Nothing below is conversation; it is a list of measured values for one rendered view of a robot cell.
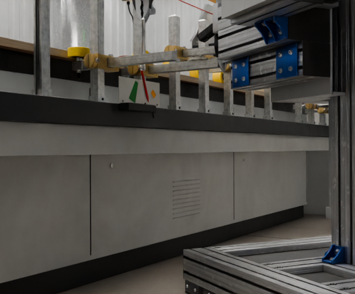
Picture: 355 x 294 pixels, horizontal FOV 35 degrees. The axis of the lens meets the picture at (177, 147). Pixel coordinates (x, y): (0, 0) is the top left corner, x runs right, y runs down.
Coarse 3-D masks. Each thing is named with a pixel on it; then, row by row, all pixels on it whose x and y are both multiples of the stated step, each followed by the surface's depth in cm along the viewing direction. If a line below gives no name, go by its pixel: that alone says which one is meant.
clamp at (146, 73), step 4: (148, 64) 215; (152, 64) 218; (128, 68) 212; (132, 68) 211; (136, 68) 210; (148, 68) 215; (132, 72) 211; (136, 72) 210; (140, 72) 211; (144, 72) 213; (148, 72) 215; (148, 76) 217; (152, 76) 218; (156, 76) 220
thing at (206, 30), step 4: (212, 24) 199; (208, 28) 200; (212, 28) 199; (200, 32) 202; (204, 32) 201; (208, 32) 200; (212, 32) 201; (200, 36) 202; (204, 36) 201; (208, 36) 202; (212, 36) 204; (200, 40) 202; (204, 40) 203
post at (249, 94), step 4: (248, 92) 298; (252, 92) 298; (248, 96) 298; (252, 96) 298; (248, 100) 298; (252, 100) 298; (248, 104) 298; (252, 104) 298; (248, 108) 298; (252, 108) 298; (248, 112) 298; (252, 112) 298
